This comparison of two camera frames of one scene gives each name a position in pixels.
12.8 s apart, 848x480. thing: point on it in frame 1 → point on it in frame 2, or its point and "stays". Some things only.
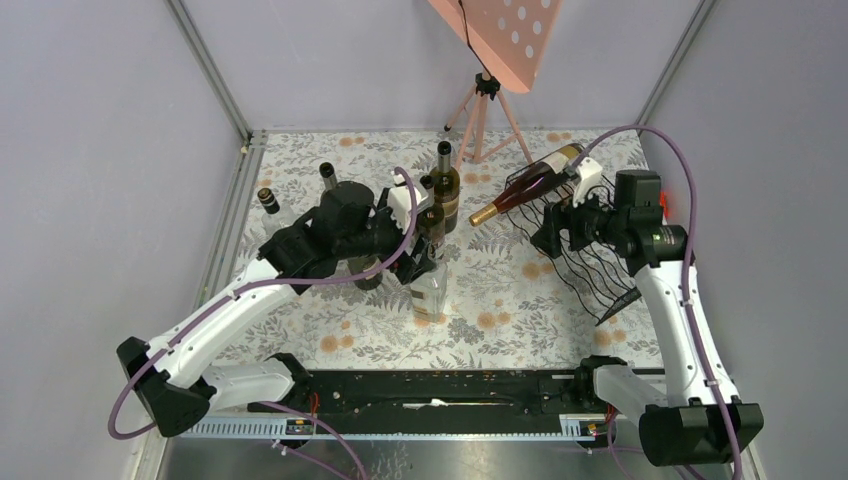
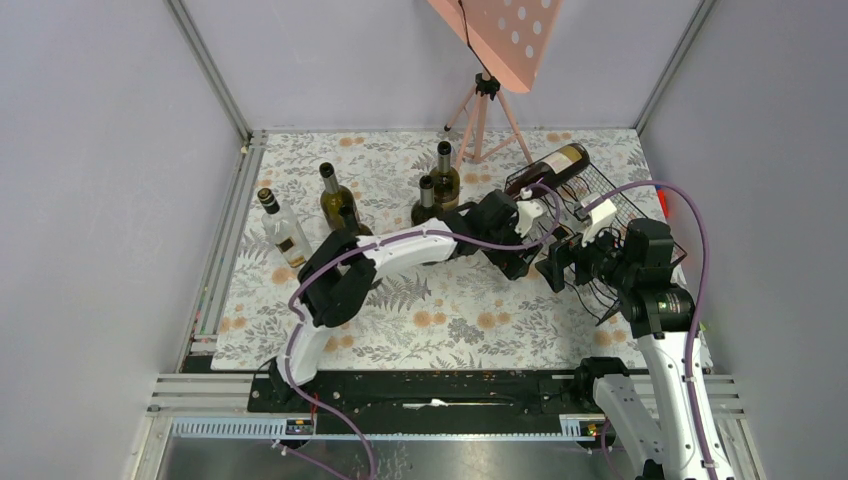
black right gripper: [557, 217] → [564, 253]
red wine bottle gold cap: [549, 176] stays
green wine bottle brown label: [446, 187] stays
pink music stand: [509, 38] stays
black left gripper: [413, 264] → [513, 265]
